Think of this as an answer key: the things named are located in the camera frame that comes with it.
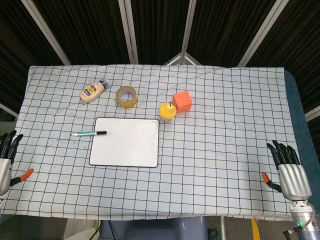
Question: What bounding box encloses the brown packing tape roll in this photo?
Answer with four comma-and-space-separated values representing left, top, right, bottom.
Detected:
115, 85, 139, 109

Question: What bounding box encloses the mayonnaise squeeze bottle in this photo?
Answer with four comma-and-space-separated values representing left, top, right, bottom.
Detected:
79, 78, 110, 104

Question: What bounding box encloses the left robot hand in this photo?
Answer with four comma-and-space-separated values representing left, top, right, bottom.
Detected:
0, 130, 35, 197

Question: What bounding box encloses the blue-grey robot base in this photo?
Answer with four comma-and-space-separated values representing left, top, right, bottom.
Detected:
99, 216, 209, 240

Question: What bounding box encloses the black folding screen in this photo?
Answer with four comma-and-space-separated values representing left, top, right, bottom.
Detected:
0, 0, 320, 123

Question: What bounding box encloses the white drawing board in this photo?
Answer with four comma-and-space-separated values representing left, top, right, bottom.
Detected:
88, 117, 160, 168

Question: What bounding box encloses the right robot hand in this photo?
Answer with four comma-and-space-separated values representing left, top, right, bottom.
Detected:
261, 140, 313, 202

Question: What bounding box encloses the orange cube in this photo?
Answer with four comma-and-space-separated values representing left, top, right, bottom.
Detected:
172, 91, 193, 115

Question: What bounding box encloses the blue table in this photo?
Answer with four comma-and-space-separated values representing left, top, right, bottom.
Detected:
284, 69, 320, 213

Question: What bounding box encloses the yellow pear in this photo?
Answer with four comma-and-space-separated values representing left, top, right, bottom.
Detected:
159, 101, 177, 123

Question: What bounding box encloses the white checkered tablecloth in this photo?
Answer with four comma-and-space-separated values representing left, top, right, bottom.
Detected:
0, 64, 302, 223

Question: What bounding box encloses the teal whiteboard marker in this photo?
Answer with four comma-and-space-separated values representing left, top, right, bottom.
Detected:
71, 130, 108, 137

